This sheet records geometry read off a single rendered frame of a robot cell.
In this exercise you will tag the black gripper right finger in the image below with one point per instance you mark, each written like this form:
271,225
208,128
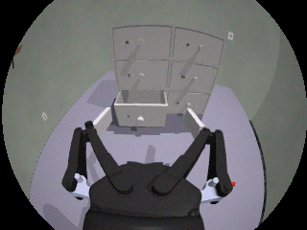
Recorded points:
218,184

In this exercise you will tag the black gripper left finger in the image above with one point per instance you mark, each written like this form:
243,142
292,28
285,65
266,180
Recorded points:
75,177

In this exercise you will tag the small white chest of drawers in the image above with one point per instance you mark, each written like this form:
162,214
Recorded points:
169,58

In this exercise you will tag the grey drawer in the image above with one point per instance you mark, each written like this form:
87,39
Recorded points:
154,73
127,42
141,108
190,45
190,76
178,101

